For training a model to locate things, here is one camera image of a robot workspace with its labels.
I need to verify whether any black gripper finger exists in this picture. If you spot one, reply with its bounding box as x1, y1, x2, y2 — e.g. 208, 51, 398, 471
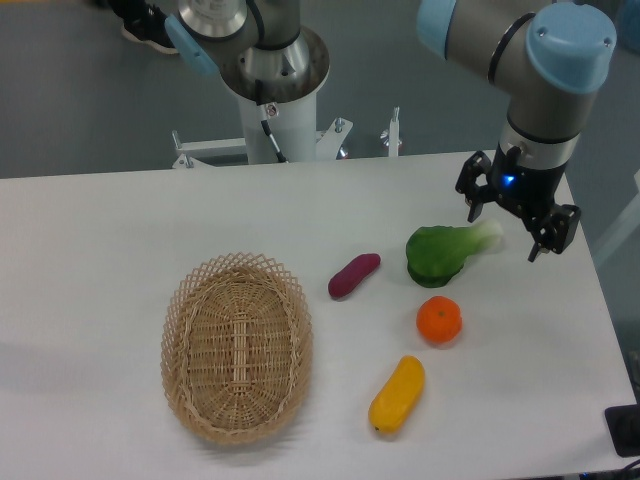
455, 151, 493, 222
527, 204, 581, 262

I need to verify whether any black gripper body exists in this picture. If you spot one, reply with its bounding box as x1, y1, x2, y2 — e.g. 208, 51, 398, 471
482, 146, 567, 225

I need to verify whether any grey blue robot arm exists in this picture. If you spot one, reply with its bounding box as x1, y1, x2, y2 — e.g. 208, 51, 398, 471
165, 1, 616, 255

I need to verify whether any purple sweet potato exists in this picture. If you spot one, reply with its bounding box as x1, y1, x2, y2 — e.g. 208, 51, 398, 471
327, 253, 381, 299

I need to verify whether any green bok choy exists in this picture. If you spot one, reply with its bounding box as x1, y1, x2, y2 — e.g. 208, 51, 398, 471
405, 220, 503, 288

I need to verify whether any orange tangerine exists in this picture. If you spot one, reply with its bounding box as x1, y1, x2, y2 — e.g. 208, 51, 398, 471
416, 296, 463, 344

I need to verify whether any black device at table edge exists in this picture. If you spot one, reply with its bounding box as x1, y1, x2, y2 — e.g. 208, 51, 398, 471
604, 404, 639, 458

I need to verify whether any yellow mango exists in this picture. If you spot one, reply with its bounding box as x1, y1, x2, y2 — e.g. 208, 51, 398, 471
368, 355, 426, 434

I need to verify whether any woven wicker basket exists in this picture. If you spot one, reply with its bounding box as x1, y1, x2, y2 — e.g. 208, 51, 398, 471
161, 253, 313, 446

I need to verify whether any black shoe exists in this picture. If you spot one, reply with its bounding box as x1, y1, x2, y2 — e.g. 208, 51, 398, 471
121, 1, 177, 55

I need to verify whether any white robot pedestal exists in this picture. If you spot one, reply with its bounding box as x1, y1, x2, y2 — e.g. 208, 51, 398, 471
236, 93, 316, 165

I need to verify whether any black cable on pedestal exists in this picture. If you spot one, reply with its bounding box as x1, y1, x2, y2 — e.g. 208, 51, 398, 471
255, 79, 290, 164

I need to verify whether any white metal base frame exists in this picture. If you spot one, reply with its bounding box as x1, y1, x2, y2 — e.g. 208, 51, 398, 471
171, 106, 405, 170

